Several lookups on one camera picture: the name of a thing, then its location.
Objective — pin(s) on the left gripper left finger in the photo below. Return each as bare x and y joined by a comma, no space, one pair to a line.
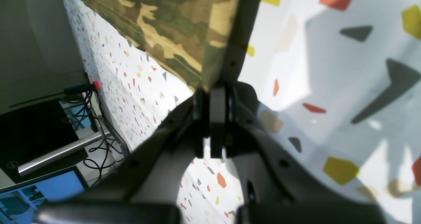
144,188

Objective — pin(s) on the silver monitor stand bar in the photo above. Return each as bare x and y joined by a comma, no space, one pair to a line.
59,153

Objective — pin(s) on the camouflage T-shirt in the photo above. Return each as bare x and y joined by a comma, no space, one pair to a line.
189,38

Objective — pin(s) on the terrazzo patterned table cloth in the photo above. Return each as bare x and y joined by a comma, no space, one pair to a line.
337,82

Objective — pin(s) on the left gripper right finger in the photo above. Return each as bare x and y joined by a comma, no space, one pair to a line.
276,188

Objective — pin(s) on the black computer monitor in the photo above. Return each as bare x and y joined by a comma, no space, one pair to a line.
33,131

